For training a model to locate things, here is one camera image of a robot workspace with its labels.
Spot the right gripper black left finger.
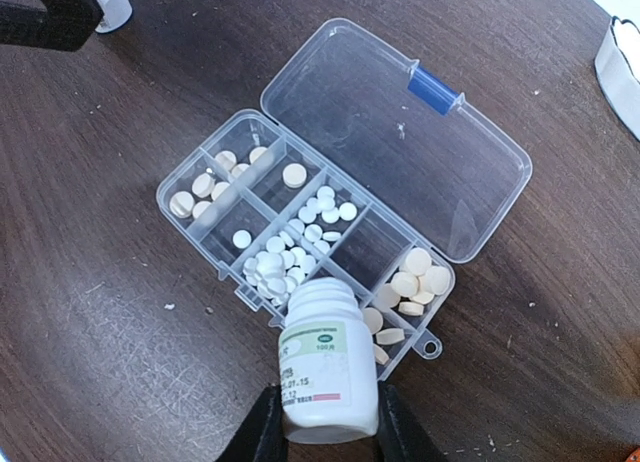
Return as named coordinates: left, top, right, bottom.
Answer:
left=239, top=385, right=288, bottom=462

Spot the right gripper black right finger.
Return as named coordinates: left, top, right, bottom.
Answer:
left=375, top=382, right=440, bottom=462

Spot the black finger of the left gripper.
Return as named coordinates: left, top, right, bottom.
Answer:
left=1, top=0, right=104, bottom=52

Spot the small white pill bottle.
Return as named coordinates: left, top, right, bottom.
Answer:
left=95, top=0, right=133, bottom=34

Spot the clear plastic pill organizer box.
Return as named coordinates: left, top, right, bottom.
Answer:
left=156, top=18, right=533, bottom=380

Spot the white scalloped bowl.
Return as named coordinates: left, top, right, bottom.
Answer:
left=594, top=16, right=640, bottom=139

